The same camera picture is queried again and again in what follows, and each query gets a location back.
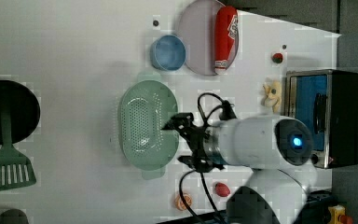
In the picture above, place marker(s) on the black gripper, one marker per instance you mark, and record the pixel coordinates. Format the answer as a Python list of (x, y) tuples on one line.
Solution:
[(198, 160)]

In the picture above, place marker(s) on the green oval plastic strainer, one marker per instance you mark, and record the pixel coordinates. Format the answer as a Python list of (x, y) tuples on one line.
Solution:
[(143, 111)]

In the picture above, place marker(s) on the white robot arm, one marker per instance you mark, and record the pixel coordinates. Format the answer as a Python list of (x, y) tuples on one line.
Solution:
[(276, 148)]

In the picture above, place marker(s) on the red toy strawberry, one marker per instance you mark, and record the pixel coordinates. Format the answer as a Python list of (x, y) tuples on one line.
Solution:
[(221, 189)]

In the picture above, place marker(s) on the toy orange half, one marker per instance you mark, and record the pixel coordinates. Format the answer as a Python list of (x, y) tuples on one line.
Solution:
[(182, 205)]

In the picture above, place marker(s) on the blue plastic bowl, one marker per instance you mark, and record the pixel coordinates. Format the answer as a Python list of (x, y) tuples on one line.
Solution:
[(168, 53)]

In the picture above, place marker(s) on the cream plush toy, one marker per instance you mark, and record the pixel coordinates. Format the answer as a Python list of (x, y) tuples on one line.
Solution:
[(273, 93)]

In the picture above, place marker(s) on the lilac round plate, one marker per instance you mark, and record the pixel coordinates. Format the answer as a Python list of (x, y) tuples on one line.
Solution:
[(196, 29)]

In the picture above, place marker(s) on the small red toy tomato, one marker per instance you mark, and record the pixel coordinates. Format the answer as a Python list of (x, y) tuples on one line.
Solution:
[(277, 58)]

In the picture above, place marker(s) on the red plush ketchup bottle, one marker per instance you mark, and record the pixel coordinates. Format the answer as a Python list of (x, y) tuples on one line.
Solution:
[(225, 32)]

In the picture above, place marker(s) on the black silver toaster oven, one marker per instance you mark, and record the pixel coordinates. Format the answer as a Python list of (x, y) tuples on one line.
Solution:
[(327, 102)]

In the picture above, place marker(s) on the black frying pan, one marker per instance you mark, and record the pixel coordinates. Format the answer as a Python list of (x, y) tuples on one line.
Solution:
[(24, 109)]

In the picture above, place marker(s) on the yellow red emergency button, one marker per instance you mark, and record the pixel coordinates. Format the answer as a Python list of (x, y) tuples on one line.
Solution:
[(338, 215)]

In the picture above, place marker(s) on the green slotted spatula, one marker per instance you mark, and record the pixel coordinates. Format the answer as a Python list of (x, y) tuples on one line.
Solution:
[(16, 170)]

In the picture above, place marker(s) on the grey rounded object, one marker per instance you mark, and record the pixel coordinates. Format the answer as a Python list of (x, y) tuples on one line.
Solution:
[(13, 216)]

